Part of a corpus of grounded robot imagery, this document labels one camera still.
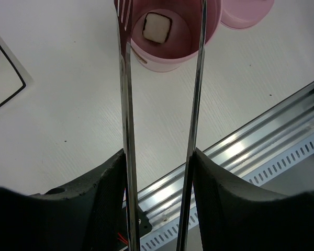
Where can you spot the aluminium rail beam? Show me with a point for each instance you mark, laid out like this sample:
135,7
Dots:
291,115

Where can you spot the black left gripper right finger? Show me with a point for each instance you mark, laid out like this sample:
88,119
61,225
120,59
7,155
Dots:
237,215

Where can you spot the white slotted cable duct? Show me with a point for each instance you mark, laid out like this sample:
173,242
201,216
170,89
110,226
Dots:
161,200

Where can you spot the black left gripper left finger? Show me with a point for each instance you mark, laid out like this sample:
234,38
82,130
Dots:
82,214

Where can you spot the white sushi roll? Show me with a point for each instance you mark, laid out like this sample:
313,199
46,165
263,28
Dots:
156,27

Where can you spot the pink round lid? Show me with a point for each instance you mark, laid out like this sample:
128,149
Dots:
243,14

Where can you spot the white square plate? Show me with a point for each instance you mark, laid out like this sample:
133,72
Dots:
14,77

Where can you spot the pink cylindrical lunch container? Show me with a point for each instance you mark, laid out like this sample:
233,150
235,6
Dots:
183,36

